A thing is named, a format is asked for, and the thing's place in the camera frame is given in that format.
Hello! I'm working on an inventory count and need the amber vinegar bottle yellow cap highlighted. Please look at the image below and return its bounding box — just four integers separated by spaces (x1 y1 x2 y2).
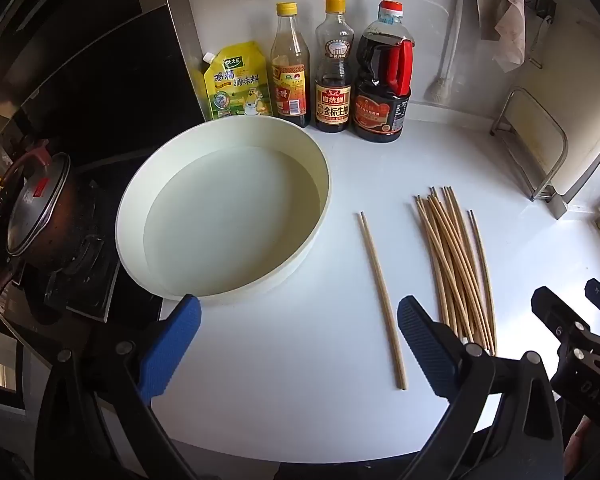
271 2 311 128

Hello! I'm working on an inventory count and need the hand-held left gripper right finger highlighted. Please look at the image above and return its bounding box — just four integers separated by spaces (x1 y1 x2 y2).
396 295 566 480

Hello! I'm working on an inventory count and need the white dish brush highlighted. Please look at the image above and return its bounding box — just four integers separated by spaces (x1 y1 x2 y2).
424 0 466 106

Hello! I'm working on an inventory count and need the black range hood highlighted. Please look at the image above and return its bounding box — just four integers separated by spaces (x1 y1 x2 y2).
0 0 181 111

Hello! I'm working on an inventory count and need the light wooden chopstick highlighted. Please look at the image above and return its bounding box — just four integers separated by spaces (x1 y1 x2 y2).
358 211 408 391

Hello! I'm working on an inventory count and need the crumpled beige cloth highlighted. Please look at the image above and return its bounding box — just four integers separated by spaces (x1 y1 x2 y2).
474 0 526 73

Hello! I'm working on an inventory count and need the pile of wooden chopsticks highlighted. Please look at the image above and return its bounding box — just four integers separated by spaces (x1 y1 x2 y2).
412 186 498 358

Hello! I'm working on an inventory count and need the black gas stove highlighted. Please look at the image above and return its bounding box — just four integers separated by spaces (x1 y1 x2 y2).
0 160 166 326

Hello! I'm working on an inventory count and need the white round basin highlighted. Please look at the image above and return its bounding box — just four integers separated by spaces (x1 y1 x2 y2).
115 116 332 306

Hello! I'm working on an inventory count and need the yellow seasoning pouch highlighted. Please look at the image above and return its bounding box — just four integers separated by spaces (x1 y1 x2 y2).
200 41 273 122

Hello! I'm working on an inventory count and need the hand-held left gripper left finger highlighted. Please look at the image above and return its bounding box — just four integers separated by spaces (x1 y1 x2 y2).
32 294 203 480

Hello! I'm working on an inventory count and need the large red-handled soy sauce jug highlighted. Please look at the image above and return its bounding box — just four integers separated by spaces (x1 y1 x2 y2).
352 0 414 143

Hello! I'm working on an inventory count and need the metal pot with lid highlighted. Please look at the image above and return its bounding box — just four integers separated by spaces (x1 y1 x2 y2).
0 142 106 273

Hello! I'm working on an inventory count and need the dark soy sauce bottle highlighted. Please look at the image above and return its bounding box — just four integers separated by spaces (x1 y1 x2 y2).
314 0 353 134

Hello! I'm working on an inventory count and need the metal wire rack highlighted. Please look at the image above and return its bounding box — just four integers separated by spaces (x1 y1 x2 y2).
490 87 570 201

